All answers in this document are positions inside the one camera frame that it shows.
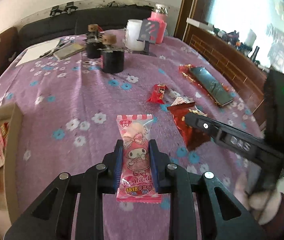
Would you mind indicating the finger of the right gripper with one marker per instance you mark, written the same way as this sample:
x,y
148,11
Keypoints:
x,y
215,129

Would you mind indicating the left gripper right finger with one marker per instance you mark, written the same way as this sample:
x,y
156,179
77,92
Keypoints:
x,y
200,203

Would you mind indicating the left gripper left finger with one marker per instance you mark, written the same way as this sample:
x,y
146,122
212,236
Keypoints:
x,y
71,203

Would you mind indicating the large dark red snack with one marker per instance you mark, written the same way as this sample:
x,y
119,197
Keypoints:
x,y
192,137

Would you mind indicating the red cartoon girl snack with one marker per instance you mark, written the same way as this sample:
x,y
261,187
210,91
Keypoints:
x,y
157,94

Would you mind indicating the pink My Melody snack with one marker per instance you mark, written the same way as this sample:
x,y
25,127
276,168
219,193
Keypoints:
x,y
136,183

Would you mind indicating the small red yellow snack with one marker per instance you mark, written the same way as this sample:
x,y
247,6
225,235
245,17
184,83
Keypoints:
x,y
4,131

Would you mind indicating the right gloved hand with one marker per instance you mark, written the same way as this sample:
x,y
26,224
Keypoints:
x,y
264,205

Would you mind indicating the black smartphone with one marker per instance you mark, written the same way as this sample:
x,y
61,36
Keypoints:
x,y
221,98

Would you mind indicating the cardboard tray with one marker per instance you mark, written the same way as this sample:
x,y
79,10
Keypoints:
x,y
10,124

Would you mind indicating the wooden sideboard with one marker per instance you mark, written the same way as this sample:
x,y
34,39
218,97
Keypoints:
x,y
241,73

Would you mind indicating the red packet under phone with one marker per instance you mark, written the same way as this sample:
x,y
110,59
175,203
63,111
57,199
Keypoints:
x,y
189,72

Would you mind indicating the grey phone stand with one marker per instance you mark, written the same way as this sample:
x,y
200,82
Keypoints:
x,y
148,34

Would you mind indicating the black jar with cork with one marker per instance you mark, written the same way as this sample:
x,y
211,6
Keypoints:
x,y
93,42
112,57

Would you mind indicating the pink thermos bottle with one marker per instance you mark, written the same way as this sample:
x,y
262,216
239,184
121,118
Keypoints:
x,y
159,14

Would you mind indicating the purple floral tablecloth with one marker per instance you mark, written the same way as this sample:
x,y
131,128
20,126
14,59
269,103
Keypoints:
x,y
70,107

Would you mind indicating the white plastic container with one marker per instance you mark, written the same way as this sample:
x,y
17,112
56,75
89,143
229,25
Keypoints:
x,y
132,33

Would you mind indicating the white paper sheet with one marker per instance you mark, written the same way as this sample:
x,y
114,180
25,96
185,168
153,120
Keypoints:
x,y
35,51

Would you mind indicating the tan notebook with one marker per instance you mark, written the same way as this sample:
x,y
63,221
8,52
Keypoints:
x,y
69,50

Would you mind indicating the black sofa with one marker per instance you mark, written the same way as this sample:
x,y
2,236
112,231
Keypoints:
x,y
77,23

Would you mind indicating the black clamps on sofa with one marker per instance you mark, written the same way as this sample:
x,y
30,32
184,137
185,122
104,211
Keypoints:
x,y
68,9

